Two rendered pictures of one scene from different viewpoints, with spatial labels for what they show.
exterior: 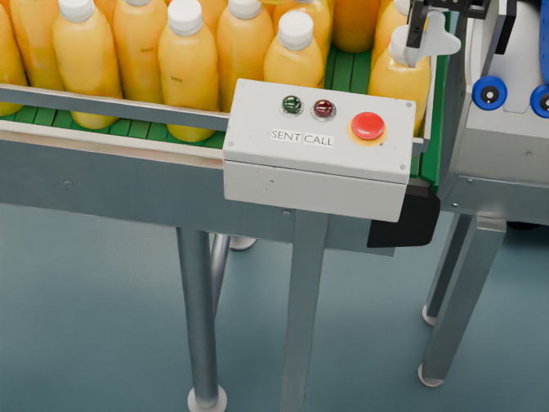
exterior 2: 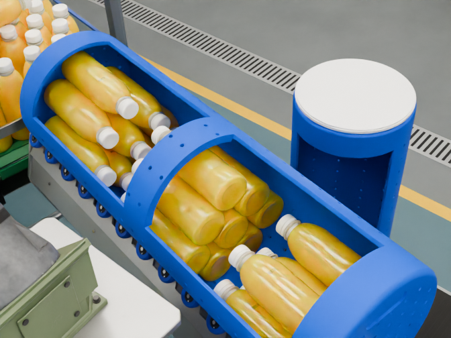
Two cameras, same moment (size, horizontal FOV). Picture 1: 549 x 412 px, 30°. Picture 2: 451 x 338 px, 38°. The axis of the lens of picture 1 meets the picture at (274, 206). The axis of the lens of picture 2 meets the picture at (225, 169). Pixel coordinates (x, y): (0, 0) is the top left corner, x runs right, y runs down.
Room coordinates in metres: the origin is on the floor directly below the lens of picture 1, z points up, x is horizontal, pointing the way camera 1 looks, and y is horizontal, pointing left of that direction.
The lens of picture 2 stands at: (0.32, -1.44, 1.97)
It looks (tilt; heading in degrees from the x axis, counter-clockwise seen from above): 44 degrees down; 46
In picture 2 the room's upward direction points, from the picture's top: 3 degrees counter-clockwise
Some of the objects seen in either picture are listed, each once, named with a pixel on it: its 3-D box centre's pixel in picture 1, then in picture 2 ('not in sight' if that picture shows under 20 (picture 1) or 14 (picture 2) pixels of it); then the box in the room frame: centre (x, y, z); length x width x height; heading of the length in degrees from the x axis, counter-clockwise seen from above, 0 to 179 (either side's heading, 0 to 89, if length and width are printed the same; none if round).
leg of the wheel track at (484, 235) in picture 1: (457, 307); not in sight; (0.86, -0.34, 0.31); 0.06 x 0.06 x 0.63; 84
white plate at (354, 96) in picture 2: not in sight; (354, 94); (1.39, -0.78, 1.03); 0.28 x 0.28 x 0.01
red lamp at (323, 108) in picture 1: (323, 108); not in sight; (0.69, -0.05, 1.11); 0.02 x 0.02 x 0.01
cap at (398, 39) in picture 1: (408, 42); not in sight; (0.79, -0.14, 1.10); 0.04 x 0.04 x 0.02
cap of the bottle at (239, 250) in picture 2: not in sight; (240, 257); (0.81, -0.96, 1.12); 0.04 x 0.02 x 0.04; 174
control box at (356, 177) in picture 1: (318, 150); not in sight; (0.67, -0.05, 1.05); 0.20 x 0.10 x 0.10; 84
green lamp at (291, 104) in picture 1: (292, 103); not in sight; (0.69, -0.01, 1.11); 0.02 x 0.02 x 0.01
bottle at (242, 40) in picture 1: (245, 57); not in sight; (0.85, 0.04, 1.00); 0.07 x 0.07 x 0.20
